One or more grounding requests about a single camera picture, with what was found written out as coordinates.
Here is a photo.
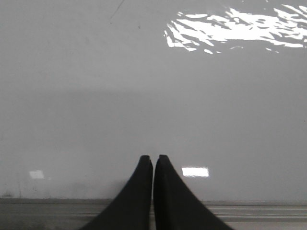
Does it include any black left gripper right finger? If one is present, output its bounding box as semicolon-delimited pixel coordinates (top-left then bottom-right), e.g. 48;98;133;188
153;155;231;230

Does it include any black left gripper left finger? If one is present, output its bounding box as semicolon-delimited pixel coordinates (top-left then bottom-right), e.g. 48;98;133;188
81;155;153;230

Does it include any white glossy whiteboard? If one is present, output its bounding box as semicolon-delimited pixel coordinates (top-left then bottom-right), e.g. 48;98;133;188
0;0;307;201

